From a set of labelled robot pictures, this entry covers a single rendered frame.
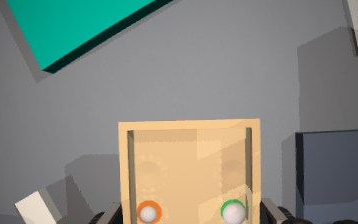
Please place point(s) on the wooden ball-in-hole puzzle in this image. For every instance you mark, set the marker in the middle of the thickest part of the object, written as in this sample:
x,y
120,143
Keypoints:
x,y
187,174

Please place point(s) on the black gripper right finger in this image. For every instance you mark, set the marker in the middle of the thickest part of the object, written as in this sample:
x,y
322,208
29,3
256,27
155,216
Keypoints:
x,y
271,214

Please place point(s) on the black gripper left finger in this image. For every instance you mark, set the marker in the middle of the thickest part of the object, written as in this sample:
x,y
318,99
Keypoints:
x,y
113,215

